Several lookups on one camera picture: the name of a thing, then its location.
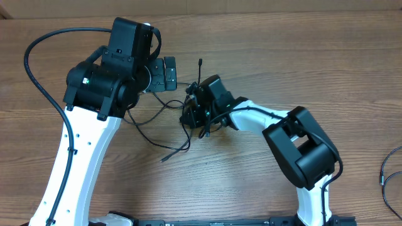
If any black usb cable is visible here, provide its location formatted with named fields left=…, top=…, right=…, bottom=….
left=122, top=58, right=212, bottom=163

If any black cable bundle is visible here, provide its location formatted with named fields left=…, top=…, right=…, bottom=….
left=379, top=146, right=402, bottom=220

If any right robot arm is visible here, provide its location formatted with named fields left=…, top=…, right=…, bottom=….
left=180, top=75, right=343, bottom=225

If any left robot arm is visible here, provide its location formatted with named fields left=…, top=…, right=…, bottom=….
left=30, top=18, right=177, bottom=225

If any left camera cable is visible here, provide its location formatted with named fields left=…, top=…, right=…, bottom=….
left=23, top=27, right=112, bottom=226

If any camera cable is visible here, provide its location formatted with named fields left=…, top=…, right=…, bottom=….
left=197, top=106, right=344, bottom=226
left=23, top=27, right=112, bottom=226

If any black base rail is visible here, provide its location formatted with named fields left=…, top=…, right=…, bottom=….
left=87, top=210, right=357, bottom=226

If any right camera cable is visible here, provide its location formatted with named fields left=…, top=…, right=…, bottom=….
left=197, top=106, right=344, bottom=226

